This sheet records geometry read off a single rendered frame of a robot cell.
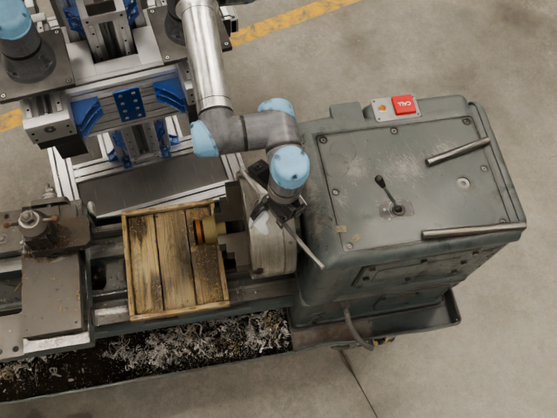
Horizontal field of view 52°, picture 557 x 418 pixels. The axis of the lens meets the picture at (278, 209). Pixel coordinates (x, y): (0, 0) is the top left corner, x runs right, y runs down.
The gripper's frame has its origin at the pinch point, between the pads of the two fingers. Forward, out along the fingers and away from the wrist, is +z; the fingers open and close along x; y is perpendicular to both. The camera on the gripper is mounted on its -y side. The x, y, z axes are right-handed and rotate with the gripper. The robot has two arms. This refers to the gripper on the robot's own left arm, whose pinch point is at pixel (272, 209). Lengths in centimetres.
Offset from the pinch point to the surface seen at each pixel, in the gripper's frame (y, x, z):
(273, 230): 3.1, -1.4, 7.9
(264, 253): 6.3, -6.2, 11.5
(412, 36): -67, 167, 145
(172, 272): -11, -27, 41
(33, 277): -31, -61, 33
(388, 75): -55, 137, 142
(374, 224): 18.2, 20.1, 3.6
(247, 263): 4.8, -10.7, 16.9
